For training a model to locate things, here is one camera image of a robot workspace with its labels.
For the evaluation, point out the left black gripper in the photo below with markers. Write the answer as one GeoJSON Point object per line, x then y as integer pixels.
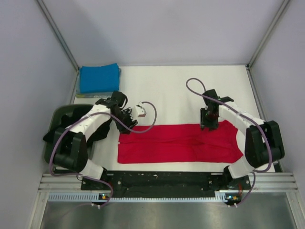
{"type": "Point", "coordinates": [129, 123]}

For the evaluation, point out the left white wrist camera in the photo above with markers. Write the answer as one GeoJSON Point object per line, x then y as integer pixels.
{"type": "Point", "coordinates": [140, 110]}

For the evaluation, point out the folded blue t shirt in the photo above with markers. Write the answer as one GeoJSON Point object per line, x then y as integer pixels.
{"type": "Point", "coordinates": [99, 78]}

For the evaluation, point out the red t shirt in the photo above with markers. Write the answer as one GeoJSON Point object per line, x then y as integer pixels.
{"type": "Point", "coordinates": [179, 143]}

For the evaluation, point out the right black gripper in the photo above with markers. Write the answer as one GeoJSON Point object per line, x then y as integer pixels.
{"type": "Point", "coordinates": [211, 126]}

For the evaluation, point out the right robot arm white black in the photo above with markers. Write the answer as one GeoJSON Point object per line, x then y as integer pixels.
{"type": "Point", "coordinates": [263, 141]}

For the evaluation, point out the left aluminium corner post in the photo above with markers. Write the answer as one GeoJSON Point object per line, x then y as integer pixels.
{"type": "Point", "coordinates": [44, 9]}

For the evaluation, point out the aluminium frame rail front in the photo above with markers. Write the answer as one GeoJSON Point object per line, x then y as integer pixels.
{"type": "Point", "coordinates": [267, 182]}

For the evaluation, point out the black t shirt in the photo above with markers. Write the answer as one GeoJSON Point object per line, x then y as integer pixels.
{"type": "Point", "coordinates": [100, 134]}

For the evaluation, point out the dark green tray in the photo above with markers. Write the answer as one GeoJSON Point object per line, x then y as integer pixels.
{"type": "Point", "coordinates": [63, 116]}

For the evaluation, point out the right aluminium corner post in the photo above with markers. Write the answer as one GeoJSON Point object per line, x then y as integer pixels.
{"type": "Point", "coordinates": [269, 32]}

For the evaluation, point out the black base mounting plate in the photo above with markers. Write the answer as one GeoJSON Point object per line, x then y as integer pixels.
{"type": "Point", "coordinates": [152, 184]}

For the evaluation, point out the aluminium corner post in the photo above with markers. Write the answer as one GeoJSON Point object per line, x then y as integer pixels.
{"type": "Point", "coordinates": [269, 32]}
{"type": "Point", "coordinates": [44, 9]}

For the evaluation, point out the grey slotted cable duct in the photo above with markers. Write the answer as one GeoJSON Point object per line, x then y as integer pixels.
{"type": "Point", "coordinates": [103, 197]}

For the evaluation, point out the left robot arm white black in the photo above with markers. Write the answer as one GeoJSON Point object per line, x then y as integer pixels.
{"type": "Point", "coordinates": [71, 142]}

